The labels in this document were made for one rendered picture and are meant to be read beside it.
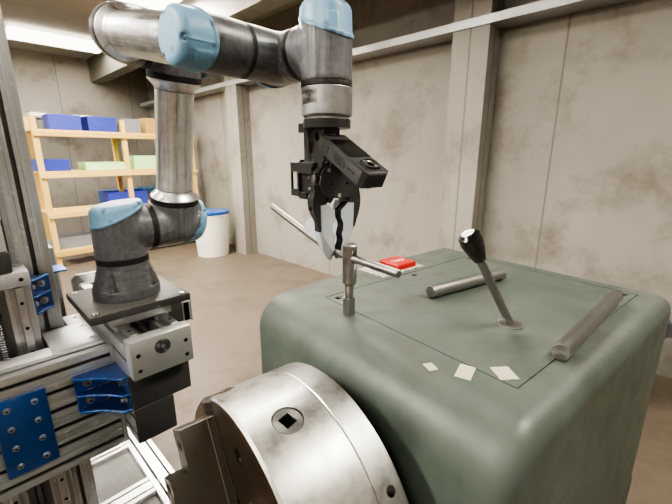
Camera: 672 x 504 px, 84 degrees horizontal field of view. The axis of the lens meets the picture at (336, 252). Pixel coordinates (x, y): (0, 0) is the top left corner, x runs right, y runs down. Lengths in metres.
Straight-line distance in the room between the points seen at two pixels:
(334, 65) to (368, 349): 0.39
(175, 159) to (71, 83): 7.93
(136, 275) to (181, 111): 0.40
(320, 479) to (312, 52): 0.51
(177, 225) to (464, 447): 0.83
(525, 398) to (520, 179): 3.04
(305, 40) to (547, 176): 2.93
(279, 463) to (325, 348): 0.20
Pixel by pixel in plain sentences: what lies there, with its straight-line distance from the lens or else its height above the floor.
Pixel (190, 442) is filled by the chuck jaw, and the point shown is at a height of 1.19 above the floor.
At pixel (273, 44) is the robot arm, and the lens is 0.63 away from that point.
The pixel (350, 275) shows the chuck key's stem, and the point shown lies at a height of 1.32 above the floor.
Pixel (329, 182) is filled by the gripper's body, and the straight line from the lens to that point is 0.56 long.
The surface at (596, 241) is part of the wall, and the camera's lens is 3.35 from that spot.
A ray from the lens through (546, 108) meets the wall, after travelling 3.41.
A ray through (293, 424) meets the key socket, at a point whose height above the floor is 1.23.
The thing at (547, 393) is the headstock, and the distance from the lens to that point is 0.48.
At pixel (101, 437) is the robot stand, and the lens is 1.14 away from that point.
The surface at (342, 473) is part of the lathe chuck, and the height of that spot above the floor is 1.20.
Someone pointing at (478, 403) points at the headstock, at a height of 1.25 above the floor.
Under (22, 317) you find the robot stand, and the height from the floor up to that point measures 1.15.
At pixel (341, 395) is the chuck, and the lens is 0.46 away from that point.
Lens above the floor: 1.50
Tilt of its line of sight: 15 degrees down
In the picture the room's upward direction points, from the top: straight up
